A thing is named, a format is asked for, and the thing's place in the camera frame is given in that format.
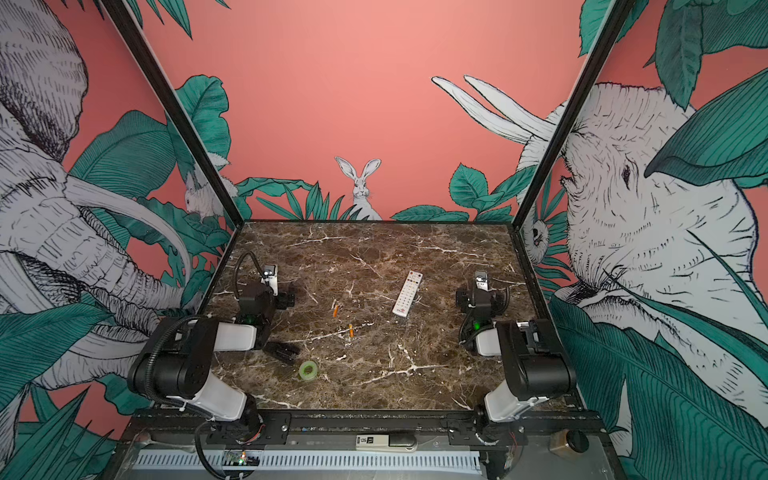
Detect brass black knob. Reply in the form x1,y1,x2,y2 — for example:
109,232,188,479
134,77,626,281
549,429,590,461

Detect black clip object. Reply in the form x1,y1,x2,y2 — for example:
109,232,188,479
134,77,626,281
262,341,301,365

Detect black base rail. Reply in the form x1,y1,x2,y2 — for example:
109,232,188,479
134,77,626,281
128,409,607,448

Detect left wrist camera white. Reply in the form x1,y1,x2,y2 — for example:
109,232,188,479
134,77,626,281
262,265,279,296

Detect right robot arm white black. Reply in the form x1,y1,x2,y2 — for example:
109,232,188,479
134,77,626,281
455,285,576,423

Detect small circuit board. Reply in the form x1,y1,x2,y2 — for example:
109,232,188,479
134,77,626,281
222,450,261,469

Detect white label tag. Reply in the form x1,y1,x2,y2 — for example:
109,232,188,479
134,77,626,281
355,435,390,451

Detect white slotted cable duct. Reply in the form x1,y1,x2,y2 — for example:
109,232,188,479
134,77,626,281
131,449,483,474

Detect white remote control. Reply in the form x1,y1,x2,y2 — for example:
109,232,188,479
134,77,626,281
392,271,423,318

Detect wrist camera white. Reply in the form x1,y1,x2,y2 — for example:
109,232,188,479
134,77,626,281
474,271,490,291
262,265,279,296

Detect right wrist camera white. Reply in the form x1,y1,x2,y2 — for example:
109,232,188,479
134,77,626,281
474,271,490,291

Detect green tape roll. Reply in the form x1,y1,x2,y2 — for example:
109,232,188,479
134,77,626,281
299,360,319,381

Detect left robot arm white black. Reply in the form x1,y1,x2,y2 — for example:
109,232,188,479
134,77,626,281
127,283,300,443

